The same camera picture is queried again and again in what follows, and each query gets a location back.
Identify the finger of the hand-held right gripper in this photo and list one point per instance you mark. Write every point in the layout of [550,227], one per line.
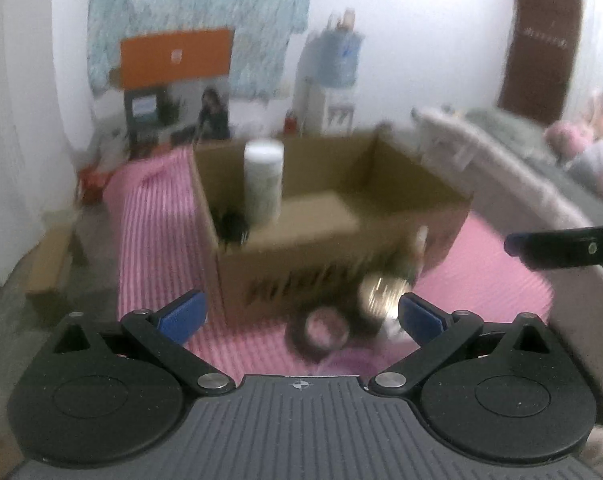
[571,247]

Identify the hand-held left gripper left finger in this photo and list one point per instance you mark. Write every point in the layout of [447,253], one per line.
[184,315]

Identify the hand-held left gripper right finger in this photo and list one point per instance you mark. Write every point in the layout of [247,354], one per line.
[419,317]

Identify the gold round jar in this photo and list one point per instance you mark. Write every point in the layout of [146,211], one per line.
[379,292]

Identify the black tape roll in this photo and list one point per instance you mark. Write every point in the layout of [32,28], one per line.
[295,335]

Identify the brown cardboard box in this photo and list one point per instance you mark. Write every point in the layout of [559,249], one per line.
[301,270]

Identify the white supplement bottle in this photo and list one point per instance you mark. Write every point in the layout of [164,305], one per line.
[264,185]

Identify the red checked tablecloth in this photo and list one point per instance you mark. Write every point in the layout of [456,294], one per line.
[156,260]

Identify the grey upholstered bed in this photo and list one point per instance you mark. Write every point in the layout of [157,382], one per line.
[576,320]

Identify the pink plush pillow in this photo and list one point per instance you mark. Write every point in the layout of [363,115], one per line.
[566,135]

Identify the grey blanket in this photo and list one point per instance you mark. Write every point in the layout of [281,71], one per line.
[506,125]

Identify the small cardboard box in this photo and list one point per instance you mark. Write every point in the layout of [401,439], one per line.
[51,265]

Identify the red plastic item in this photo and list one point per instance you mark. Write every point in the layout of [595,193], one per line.
[95,182]

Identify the brown wooden door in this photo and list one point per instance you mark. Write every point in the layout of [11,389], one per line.
[541,60]

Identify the small red canister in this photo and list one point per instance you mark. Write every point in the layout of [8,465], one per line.
[291,122]

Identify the white water dispenser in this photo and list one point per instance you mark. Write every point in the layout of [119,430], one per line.
[314,105]

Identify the orange appliance box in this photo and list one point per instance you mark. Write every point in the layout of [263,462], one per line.
[176,55]

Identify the white curtain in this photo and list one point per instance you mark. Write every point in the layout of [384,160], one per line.
[21,110]

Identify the beige small bottle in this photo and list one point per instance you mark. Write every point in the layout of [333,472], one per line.
[349,19]

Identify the clear small bottle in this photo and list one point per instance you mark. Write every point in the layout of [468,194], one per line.
[334,22]

